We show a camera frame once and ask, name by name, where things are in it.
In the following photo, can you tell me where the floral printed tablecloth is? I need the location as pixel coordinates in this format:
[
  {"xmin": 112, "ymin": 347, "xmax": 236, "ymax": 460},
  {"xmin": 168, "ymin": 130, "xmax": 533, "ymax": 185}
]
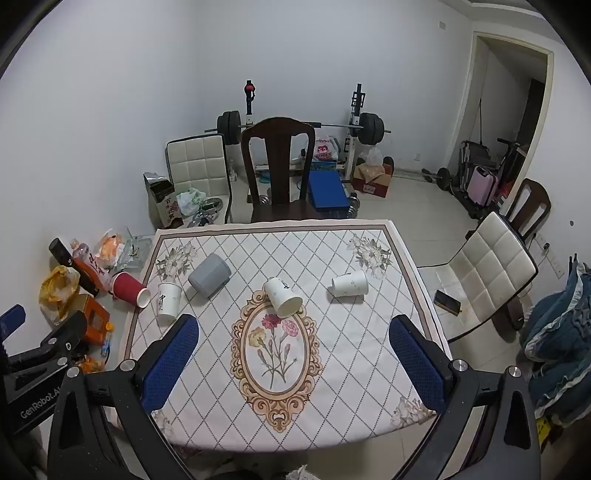
[{"xmin": 121, "ymin": 218, "xmax": 451, "ymax": 455}]

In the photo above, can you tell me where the orange snack bag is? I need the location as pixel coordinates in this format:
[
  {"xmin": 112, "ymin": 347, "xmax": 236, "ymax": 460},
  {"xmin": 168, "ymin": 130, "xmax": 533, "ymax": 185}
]
[{"xmin": 95, "ymin": 228, "xmax": 126, "ymax": 269}]

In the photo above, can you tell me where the crumpled clear plastic bag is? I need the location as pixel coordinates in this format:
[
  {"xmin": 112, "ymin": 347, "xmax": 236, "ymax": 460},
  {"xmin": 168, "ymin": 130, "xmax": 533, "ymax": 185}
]
[{"xmin": 111, "ymin": 233, "xmax": 154, "ymax": 274}]

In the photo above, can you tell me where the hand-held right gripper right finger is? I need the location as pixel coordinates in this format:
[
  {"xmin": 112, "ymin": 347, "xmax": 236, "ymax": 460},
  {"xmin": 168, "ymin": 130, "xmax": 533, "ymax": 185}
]
[{"xmin": 389, "ymin": 315, "xmax": 542, "ymax": 480}]

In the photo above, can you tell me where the folded stroller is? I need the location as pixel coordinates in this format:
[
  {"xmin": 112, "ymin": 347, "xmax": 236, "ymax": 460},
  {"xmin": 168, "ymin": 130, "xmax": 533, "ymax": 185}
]
[{"xmin": 458, "ymin": 140, "xmax": 494, "ymax": 185}]

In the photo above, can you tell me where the black smartphone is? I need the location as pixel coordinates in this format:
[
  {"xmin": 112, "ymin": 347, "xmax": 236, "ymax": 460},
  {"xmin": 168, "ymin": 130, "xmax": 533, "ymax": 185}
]
[{"xmin": 433, "ymin": 289, "xmax": 463, "ymax": 315}]

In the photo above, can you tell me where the yellow plastic bag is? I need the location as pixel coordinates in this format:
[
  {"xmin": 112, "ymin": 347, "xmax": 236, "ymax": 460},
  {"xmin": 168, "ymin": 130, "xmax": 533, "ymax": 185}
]
[{"xmin": 39, "ymin": 265, "xmax": 81, "ymax": 325}]

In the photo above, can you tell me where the red and white plastic bag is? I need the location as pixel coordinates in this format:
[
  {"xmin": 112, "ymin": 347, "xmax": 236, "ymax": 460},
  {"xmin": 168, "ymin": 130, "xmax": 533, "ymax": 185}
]
[{"xmin": 312, "ymin": 135, "xmax": 341, "ymax": 162}]

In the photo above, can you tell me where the orange box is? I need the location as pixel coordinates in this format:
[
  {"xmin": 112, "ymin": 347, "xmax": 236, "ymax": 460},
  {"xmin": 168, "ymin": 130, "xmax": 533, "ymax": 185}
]
[{"xmin": 68, "ymin": 294, "xmax": 112, "ymax": 346}]

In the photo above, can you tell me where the black scooter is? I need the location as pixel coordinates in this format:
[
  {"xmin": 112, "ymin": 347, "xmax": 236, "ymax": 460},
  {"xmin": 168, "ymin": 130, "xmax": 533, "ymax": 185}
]
[{"xmin": 495, "ymin": 137, "xmax": 531, "ymax": 188}]

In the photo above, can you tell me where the white power strip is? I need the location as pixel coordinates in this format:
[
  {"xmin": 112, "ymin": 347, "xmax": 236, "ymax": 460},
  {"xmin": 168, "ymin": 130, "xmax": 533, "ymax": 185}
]
[{"xmin": 533, "ymin": 232, "xmax": 565, "ymax": 278}]

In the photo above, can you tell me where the barbell rack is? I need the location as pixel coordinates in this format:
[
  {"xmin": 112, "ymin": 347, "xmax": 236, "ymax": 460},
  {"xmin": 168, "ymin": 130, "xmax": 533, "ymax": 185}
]
[{"xmin": 244, "ymin": 80, "xmax": 366, "ymax": 182}]

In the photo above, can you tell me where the dark wooden chair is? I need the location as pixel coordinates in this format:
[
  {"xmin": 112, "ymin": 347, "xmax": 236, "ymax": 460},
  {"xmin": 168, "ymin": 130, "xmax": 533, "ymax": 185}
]
[
  {"xmin": 241, "ymin": 117, "xmax": 317, "ymax": 224},
  {"xmin": 500, "ymin": 178, "xmax": 552, "ymax": 241}
]

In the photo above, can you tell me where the green and white plastic bag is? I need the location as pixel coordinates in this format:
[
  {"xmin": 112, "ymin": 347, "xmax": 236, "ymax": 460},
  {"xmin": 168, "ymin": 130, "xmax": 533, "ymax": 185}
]
[{"xmin": 176, "ymin": 187, "xmax": 207, "ymax": 216}]

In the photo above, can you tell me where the small floor barbell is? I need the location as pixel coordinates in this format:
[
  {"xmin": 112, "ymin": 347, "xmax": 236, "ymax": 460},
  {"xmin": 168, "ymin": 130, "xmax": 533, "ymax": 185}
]
[{"xmin": 421, "ymin": 167, "xmax": 454, "ymax": 191}]

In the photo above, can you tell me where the blue clothing pile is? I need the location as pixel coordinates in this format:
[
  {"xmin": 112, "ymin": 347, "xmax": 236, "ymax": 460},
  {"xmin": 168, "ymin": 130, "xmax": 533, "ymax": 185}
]
[{"xmin": 518, "ymin": 262, "xmax": 591, "ymax": 429}]

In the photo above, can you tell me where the brown printed carton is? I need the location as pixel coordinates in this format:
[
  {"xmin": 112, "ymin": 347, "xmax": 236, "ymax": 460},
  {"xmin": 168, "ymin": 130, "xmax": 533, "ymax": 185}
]
[{"xmin": 143, "ymin": 172, "xmax": 184, "ymax": 230}]

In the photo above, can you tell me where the blue weight bench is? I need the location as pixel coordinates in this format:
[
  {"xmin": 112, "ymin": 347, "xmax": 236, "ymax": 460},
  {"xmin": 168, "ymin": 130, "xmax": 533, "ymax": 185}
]
[{"xmin": 307, "ymin": 171, "xmax": 350, "ymax": 214}]

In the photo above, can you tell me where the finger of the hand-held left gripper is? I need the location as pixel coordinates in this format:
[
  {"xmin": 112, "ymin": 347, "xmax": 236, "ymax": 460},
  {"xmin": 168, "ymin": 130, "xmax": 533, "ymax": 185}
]
[
  {"xmin": 0, "ymin": 304, "xmax": 27, "ymax": 344},
  {"xmin": 7, "ymin": 311, "xmax": 89, "ymax": 370}
]

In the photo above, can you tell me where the pink suitcase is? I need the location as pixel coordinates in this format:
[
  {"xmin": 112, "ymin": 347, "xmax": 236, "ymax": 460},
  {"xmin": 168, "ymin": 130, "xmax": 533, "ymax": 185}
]
[{"xmin": 467, "ymin": 165, "xmax": 499, "ymax": 207}]

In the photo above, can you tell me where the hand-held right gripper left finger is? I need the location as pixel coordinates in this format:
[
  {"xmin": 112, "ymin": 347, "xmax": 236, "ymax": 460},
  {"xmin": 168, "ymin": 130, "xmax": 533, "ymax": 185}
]
[{"xmin": 46, "ymin": 313, "xmax": 200, "ymax": 480}]

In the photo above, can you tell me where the white cushioned chair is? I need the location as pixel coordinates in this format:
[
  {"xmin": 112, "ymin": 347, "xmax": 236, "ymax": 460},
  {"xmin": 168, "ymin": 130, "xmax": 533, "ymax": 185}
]
[
  {"xmin": 165, "ymin": 134, "xmax": 235, "ymax": 226},
  {"xmin": 417, "ymin": 211, "xmax": 540, "ymax": 343}
]

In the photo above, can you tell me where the black barbell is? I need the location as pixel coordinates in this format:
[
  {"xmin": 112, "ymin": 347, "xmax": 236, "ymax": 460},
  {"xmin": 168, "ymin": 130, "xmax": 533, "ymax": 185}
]
[{"xmin": 217, "ymin": 110, "xmax": 391, "ymax": 147}]

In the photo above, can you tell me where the grey cup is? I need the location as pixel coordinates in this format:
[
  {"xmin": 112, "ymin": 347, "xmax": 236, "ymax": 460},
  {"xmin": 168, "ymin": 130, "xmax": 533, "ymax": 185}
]
[{"xmin": 188, "ymin": 252, "xmax": 232, "ymax": 298}]

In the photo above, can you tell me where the cardboard box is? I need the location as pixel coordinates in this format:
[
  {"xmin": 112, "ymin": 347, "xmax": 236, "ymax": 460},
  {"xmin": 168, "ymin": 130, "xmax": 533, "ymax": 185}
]
[{"xmin": 352, "ymin": 156, "xmax": 396, "ymax": 199}]

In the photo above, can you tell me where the red paper cup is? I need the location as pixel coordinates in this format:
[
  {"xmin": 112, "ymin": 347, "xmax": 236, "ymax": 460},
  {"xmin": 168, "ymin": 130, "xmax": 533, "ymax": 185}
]
[{"xmin": 112, "ymin": 271, "xmax": 151, "ymax": 308}]

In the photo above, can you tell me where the white paper cup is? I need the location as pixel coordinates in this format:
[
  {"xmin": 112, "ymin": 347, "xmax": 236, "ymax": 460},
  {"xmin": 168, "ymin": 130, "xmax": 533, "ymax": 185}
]
[
  {"xmin": 157, "ymin": 281, "xmax": 184, "ymax": 320},
  {"xmin": 330, "ymin": 270, "xmax": 369, "ymax": 298},
  {"xmin": 264, "ymin": 277, "xmax": 304, "ymax": 319}
]

